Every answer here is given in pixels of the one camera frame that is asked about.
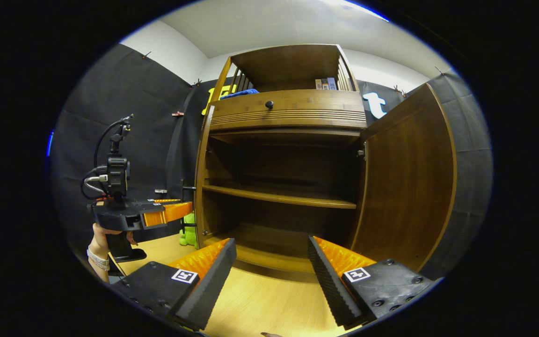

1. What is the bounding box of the green frog toy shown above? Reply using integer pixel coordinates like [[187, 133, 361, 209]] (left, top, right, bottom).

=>
[[179, 213, 198, 249]]

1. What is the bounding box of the wooden drawer with black knob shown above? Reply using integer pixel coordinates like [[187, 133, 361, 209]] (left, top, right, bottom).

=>
[[210, 89, 367, 131]]

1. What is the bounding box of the wooden double-door shoe cabinet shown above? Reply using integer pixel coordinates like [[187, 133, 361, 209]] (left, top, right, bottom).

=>
[[194, 44, 368, 274]]

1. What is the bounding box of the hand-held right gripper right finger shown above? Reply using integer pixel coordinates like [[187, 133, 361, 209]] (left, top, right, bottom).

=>
[[307, 235, 438, 330]]

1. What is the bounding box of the blue folded cloth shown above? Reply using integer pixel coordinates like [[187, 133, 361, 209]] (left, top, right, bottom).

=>
[[219, 88, 260, 100]]

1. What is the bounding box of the wooden cabinet door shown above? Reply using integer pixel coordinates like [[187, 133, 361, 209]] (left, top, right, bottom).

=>
[[182, 105, 215, 249], [350, 83, 458, 273]]

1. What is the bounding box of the white bead bracelet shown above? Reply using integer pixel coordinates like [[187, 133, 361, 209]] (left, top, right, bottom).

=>
[[86, 246, 111, 272]]

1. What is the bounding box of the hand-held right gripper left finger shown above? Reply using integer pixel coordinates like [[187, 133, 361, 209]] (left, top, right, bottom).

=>
[[110, 238, 237, 330]]

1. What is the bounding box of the wooden inner shelf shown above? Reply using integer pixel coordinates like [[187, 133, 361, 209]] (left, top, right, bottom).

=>
[[203, 184, 357, 209]]

